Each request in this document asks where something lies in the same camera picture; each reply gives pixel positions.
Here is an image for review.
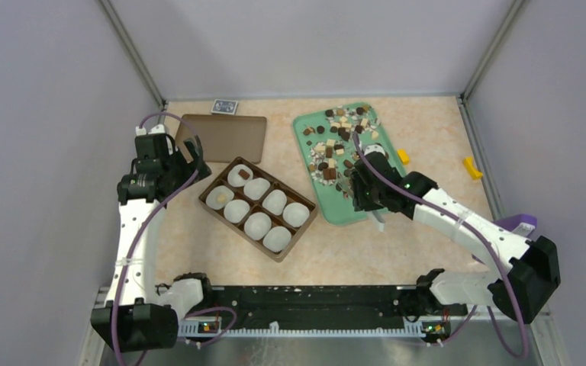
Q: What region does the white heart chocolate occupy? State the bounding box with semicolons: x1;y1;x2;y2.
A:
215;194;227;209

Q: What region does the milk chocolate square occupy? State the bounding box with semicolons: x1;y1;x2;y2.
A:
237;169;252;181

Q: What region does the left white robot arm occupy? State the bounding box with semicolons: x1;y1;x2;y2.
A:
90;133;214;354

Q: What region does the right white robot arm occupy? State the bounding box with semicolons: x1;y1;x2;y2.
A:
350;147;561;324

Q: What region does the brown chocolate box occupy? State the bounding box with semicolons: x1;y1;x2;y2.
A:
198;157;318;262

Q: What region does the yellow foam block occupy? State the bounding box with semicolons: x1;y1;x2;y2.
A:
397;149;411;165

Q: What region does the white paper cup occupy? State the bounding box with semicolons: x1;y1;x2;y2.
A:
244;212;272;241
223;199;250;224
205;185;234;210
227;164;254;188
262;189;288;216
282;202;310;228
243;178;271;201
262;226;292;253

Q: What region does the green floral tray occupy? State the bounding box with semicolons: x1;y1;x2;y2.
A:
291;102;406;226

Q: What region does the brown box lid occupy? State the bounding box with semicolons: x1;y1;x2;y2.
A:
182;114;267;164

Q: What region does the blue card deck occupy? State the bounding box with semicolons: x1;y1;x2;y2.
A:
211;99;239;115

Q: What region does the yellow plastic clip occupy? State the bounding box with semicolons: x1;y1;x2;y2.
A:
462;156;484;181

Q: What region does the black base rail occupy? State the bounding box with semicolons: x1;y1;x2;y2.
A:
178;285;469;342

